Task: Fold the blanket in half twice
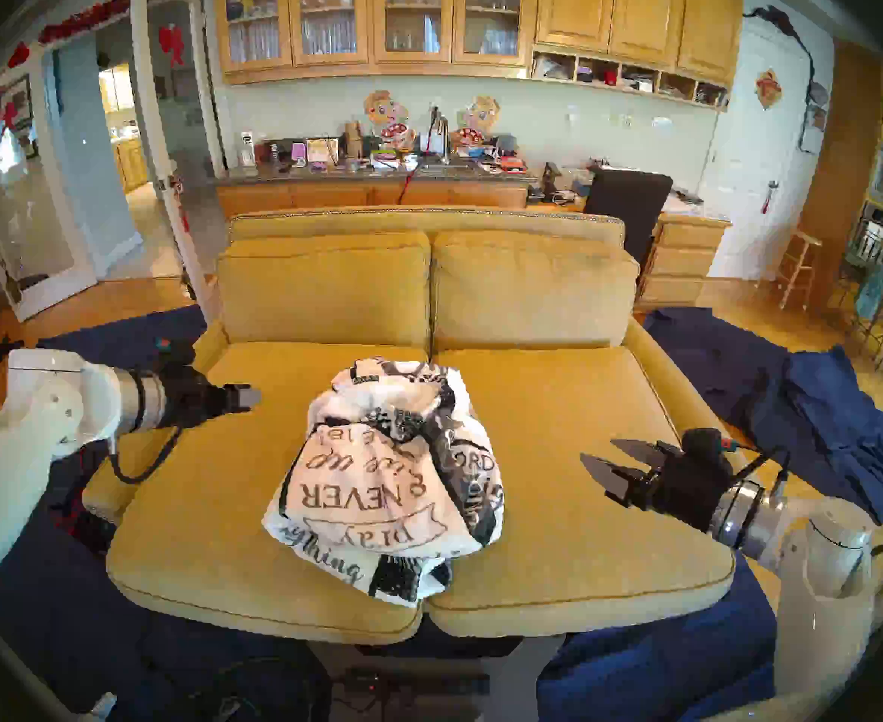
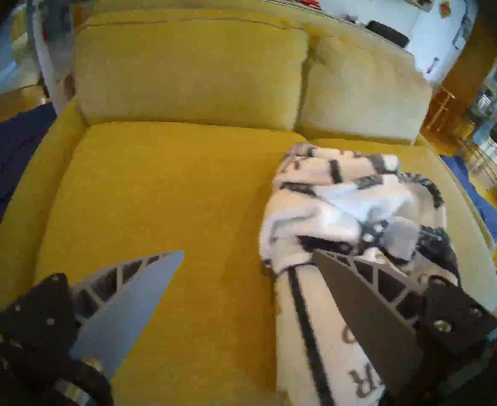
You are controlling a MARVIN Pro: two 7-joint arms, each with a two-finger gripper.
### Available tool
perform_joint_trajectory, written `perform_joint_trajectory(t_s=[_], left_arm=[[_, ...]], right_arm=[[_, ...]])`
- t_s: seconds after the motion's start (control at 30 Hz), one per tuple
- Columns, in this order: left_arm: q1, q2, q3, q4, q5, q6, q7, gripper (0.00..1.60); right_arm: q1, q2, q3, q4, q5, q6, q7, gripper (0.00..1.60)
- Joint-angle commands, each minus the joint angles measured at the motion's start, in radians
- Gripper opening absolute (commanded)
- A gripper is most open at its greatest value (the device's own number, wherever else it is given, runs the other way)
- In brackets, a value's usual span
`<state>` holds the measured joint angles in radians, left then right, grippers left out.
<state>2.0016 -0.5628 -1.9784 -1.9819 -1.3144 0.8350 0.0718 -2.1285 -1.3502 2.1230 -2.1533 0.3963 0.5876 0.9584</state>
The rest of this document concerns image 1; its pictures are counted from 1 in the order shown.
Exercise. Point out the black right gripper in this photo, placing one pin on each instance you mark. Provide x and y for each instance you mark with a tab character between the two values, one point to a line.
682	495

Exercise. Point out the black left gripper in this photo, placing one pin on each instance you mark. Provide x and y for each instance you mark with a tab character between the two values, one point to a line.
189	401

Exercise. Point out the white printed fleece blanket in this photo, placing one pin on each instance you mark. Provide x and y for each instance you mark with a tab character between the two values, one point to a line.
381	487

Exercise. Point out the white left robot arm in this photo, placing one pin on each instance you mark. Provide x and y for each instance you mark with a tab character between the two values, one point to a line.
20	442

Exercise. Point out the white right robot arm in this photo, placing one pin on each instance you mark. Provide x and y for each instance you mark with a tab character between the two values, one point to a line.
825	600

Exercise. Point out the large navy moving blanket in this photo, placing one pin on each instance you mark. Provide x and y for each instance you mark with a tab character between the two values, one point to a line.
637	675

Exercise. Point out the crumpled navy moving blanket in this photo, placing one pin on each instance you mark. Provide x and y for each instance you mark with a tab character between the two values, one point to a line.
832	420

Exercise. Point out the yellow sofa back cushion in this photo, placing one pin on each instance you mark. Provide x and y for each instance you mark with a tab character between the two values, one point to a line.
321	292
532	292

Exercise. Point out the long red hanging tassel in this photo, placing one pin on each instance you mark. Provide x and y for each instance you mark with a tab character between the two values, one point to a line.
182	209

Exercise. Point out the white glass-pane door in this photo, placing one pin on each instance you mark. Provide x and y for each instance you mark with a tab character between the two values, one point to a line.
58	298
143	126

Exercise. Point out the wooden desk with drawers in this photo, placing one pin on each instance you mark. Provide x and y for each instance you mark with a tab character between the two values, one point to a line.
682	262

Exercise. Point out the granite counter wooden cabinets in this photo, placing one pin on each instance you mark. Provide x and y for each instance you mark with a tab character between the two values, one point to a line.
336	195

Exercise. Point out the white carton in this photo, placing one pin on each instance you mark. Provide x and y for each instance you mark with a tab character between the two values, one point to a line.
247	150

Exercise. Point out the wooden kitchen base cabinet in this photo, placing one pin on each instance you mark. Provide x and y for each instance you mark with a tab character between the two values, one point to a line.
131	165

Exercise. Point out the black office chair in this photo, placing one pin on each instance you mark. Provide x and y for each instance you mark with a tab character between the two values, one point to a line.
626	201

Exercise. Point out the stack of desk papers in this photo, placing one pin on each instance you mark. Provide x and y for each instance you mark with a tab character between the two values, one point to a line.
693	201

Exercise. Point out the brown paper roll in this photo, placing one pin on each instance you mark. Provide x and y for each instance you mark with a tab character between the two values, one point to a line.
353	138

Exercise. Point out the wooden stool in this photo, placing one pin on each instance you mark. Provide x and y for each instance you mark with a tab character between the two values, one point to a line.
806	239

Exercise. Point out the teal hanging cloth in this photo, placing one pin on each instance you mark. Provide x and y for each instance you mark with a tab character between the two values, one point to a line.
872	292

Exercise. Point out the black power strip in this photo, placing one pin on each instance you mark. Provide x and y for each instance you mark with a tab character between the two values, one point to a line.
411	683

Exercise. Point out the orange box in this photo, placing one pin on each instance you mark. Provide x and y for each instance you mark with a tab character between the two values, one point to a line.
512	165

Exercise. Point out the white panel door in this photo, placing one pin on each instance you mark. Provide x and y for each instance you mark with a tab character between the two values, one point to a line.
746	164

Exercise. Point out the metal kitchen faucet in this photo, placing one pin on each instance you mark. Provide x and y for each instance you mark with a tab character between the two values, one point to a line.
441	126

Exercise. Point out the grey plush toy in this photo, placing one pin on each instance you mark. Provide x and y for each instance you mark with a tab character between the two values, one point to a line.
507	144

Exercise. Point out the red bow decoration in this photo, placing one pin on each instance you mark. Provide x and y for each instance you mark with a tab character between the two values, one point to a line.
172	42
7	115

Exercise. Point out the red gold diamond decoration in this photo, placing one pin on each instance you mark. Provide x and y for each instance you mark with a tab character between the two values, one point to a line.
769	89

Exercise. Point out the plain red paper diamond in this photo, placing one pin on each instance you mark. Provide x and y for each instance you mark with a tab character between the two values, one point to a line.
18	55

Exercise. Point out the red garland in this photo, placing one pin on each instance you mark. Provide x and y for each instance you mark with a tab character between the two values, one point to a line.
84	17

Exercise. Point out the black door garland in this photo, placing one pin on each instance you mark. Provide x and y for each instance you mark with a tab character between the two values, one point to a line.
778	15

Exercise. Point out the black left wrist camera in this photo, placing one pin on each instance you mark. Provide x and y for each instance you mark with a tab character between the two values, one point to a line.
174	358

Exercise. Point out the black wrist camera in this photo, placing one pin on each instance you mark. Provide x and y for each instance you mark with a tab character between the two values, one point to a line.
174	358
705	446

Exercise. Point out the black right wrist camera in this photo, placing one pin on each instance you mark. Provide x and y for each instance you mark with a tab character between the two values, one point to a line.
705	446

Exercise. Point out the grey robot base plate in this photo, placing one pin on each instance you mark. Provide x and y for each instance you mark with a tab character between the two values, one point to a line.
520	675

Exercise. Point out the yellow fabric sofa frame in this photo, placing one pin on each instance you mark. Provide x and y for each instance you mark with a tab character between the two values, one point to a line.
426	220

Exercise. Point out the small picture frame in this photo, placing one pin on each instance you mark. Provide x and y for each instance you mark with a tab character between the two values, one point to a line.
322	150

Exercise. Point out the cartoon child wall decoration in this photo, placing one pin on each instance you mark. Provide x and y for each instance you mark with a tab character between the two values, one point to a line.
479	115
385	111

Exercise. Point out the wide white switch plate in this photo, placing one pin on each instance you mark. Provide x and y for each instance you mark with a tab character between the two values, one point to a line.
661	123

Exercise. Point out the wall calendar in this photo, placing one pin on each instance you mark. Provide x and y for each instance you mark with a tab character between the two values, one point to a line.
814	128

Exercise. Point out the wooden wall cabinets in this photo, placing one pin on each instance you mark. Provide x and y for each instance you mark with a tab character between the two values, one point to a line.
577	13

